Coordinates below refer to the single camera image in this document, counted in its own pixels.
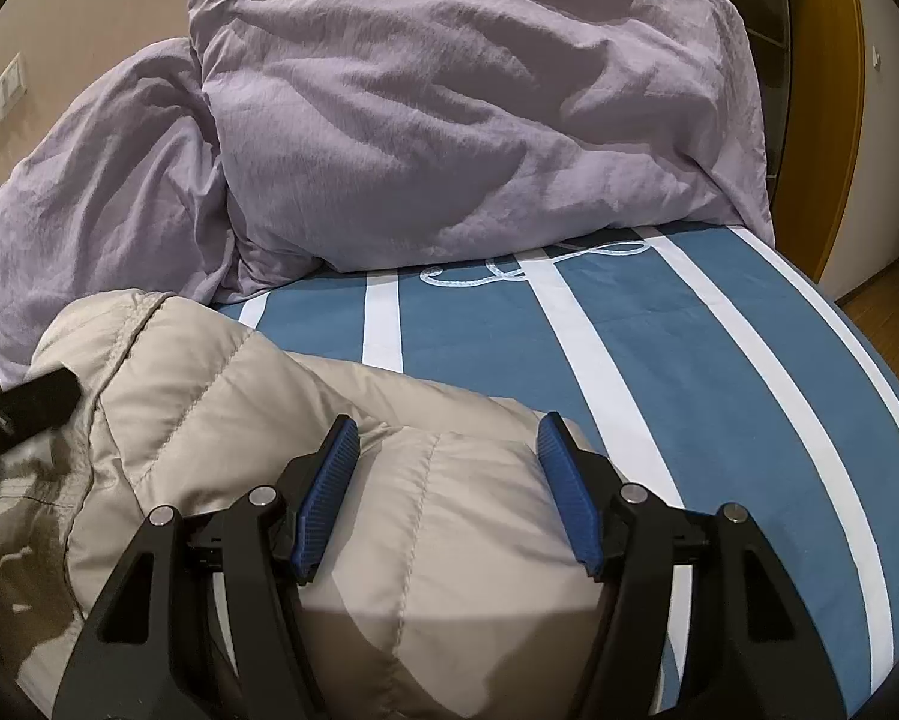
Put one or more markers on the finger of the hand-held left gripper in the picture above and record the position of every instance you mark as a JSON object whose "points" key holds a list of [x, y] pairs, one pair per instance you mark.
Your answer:
{"points": [[29, 405]]}

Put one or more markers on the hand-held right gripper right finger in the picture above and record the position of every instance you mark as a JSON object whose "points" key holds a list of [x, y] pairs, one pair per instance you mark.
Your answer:
{"points": [[569, 499]]}

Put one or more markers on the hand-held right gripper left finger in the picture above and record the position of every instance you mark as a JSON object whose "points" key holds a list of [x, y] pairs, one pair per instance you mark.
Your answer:
{"points": [[326, 502]]}

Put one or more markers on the beige puffer jacket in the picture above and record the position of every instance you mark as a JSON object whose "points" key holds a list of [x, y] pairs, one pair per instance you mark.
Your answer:
{"points": [[232, 405]]}

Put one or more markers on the blue white striped bed sheet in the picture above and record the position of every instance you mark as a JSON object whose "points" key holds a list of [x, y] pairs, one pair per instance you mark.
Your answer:
{"points": [[682, 390]]}

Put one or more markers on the lavender duvet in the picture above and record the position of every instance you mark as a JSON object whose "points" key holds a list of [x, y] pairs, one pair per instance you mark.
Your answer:
{"points": [[419, 127]]}

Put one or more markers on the white door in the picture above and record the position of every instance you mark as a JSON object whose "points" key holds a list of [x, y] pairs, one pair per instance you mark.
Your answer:
{"points": [[892, 165]]}

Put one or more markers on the dark glass door panel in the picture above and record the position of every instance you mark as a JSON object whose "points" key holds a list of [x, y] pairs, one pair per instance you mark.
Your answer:
{"points": [[749, 15]]}

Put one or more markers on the white wall switch panel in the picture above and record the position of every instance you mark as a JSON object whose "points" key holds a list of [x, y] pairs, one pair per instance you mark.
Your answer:
{"points": [[5, 97]]}

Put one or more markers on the orange wooden door frame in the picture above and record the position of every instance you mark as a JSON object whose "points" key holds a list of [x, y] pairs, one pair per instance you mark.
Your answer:
{"points": [[832, 127]]}

